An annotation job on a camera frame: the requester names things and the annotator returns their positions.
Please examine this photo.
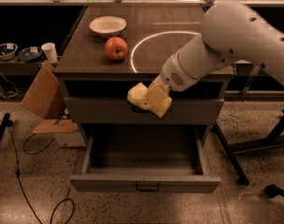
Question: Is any closed top drawer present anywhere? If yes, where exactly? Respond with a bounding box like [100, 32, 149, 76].
[64, 97, 224, 125]

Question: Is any yellow sponge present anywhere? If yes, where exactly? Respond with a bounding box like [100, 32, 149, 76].
[127, 82, 148, 105]

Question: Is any blue bowl right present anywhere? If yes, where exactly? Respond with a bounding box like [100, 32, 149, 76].
[18, 47, 42, 63]

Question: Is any blue bowl left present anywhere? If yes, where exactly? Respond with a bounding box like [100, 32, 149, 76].
[0, 43, 18, 61]

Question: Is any cardboard box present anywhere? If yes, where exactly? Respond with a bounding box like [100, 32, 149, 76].
[21, 61, 65, 119]

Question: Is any grey drawer cabinet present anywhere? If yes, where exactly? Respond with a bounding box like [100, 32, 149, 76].
[55, 3, 234, 140]

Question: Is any flat cardboard piece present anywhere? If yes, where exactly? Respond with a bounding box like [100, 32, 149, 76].
[33, 119, 78, 133]

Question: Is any white bowl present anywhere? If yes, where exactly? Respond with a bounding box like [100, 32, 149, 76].
[89, 16, 126, 38]

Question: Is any black stand leg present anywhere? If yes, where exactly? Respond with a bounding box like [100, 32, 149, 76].
[212, 110, 284, 186]

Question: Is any white paper cup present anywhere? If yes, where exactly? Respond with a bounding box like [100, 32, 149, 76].
[41, 42, 58, 63]

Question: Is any open middle drawer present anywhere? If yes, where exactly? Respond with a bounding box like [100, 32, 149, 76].
[70, 124, 220, 193]

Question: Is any red apple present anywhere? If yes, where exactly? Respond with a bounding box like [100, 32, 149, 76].
[105, 36, 128, 61]

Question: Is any black pole left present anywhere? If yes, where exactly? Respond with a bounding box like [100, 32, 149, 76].
[0, 113, 13, 142]

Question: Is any black floor cable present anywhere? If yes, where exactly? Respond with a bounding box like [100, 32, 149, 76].
[0, 110, 76, 224]

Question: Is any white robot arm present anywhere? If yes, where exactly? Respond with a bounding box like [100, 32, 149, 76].
[138, 2, 284, 116]

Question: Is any blue bowl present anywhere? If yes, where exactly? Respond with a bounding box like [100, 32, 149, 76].
[18, 47, 42, 63]
[0, 43, 18, 61]

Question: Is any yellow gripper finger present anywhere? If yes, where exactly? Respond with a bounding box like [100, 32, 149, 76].
[138, 100, 151, 110]
[149, 97, 172, 119]

